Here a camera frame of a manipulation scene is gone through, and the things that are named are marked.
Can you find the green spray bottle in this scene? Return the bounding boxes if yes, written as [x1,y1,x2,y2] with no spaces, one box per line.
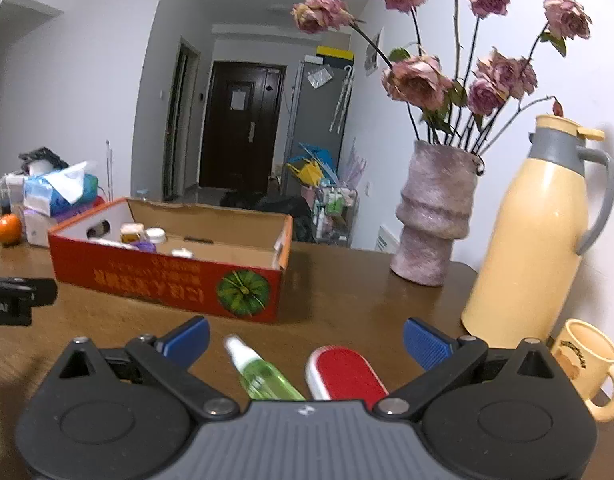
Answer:
[223,335,305,401]

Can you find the red white lint brush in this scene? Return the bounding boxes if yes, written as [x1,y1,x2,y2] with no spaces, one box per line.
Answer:
[305,346,389,411]

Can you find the white cube container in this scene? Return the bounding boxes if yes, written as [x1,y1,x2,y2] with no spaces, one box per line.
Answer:
[120,223,145,244]

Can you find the purple screw cap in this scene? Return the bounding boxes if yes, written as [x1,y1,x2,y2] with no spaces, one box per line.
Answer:
[131,240,157,254]

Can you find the small white cup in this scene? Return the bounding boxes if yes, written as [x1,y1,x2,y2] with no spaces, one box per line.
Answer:
[144,228,167,245]

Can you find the purple tissue pack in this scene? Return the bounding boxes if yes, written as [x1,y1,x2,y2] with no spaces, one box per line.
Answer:
[24,206,102,248]

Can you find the orange fruit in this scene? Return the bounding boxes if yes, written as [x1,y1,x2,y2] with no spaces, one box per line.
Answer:
[0,214,24,246]

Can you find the red cardboard box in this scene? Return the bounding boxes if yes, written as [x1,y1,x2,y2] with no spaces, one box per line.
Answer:
[49,198,293,323]

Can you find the blue tissue pack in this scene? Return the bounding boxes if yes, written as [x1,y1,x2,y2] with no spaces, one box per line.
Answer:
[22,162,98,217]

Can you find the cream thermos jug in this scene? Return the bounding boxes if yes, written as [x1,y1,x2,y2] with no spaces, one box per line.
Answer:
[461,115,614,349]

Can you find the clear food storage container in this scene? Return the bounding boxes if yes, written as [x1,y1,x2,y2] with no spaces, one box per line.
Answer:
[4,174,27,219]

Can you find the black gripper on container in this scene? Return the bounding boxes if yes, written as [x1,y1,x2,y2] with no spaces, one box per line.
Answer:
[18,146,69,177]

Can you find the pink textured vase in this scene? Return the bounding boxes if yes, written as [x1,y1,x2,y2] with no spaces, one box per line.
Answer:
[390,141,480,287]

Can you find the cream bear mug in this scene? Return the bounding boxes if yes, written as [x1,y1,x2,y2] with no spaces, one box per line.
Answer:
[551,318,614,422]

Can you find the black bag on chair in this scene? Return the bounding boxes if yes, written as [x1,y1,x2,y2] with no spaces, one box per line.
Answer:
[219,188,318,244]

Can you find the purple feather decoration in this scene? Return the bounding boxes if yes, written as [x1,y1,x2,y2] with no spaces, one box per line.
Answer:
[340,141,368,190]

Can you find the yellow bag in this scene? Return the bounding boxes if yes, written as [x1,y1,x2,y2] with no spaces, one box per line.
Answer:
[286,159,324,188]

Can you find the dark entrance door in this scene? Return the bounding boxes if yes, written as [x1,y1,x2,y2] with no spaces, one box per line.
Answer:
[198,62,285,193]

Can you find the dried pink roses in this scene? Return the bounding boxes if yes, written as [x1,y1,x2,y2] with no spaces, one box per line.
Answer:
[290,0,593,156]

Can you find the grey refrigerator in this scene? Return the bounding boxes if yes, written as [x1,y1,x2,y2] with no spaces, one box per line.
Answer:
[281,56,354,195]

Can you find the yellow black box on fridge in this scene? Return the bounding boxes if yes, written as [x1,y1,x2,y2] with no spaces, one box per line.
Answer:
[316,46,354,68]

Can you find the wire rack with bottles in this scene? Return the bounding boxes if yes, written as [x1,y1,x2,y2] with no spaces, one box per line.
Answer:
[312,186,358,248]

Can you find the wall electrical panel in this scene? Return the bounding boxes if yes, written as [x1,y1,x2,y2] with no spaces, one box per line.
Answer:
[363,28,386,77]

